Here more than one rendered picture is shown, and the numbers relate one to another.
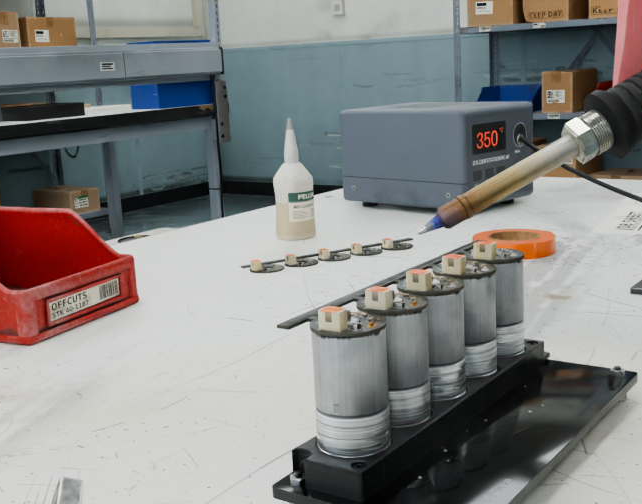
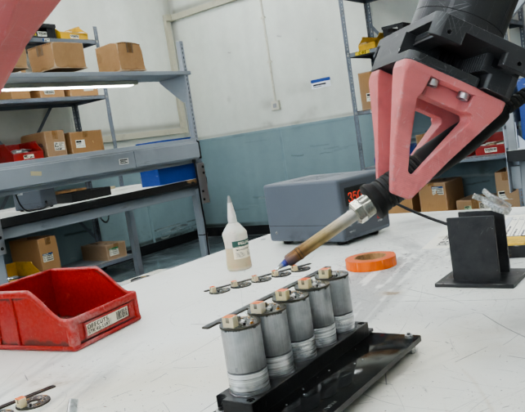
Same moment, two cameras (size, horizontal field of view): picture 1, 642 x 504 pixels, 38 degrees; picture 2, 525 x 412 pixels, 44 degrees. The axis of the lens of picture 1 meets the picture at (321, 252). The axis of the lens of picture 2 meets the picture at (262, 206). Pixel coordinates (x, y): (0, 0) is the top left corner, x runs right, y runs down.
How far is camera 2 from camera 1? 0.10 m
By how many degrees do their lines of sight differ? 6
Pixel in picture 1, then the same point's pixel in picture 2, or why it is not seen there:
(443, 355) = (300, 335)
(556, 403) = (370, 357)
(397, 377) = (271, 350)
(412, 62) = (329, 136)
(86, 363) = (109, 359)
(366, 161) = (282, 216)
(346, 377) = (240, 352)
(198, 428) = (171, 390)
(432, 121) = (319, 188)
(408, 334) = (275, 325)
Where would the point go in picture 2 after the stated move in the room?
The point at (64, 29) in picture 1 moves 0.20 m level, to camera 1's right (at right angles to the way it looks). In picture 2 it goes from (95, 137) to (118, 134)
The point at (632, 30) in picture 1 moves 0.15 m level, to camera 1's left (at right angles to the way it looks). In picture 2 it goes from (382, 149) to (152, 183)
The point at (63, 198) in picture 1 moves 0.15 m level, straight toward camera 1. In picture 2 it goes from (101, 250) to (102, 253)
